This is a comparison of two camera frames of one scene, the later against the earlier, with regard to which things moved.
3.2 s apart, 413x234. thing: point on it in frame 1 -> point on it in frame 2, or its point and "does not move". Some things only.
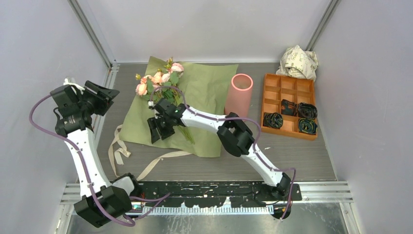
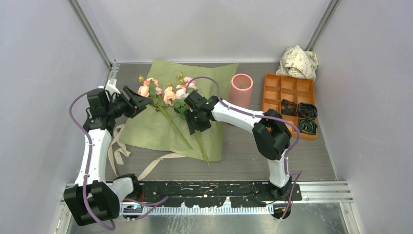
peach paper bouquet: (204, 87) does not move
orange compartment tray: (276, 87) does not move
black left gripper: (106, 96) -> (141, 102)
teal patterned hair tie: (308, 126) does not move
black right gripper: (154, 123) -> (193, 126)
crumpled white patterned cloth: (294, 61) does not move
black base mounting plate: (212, 194) does not move
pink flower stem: (169, 87) -> (176, 96)
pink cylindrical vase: (238, 100) does not move
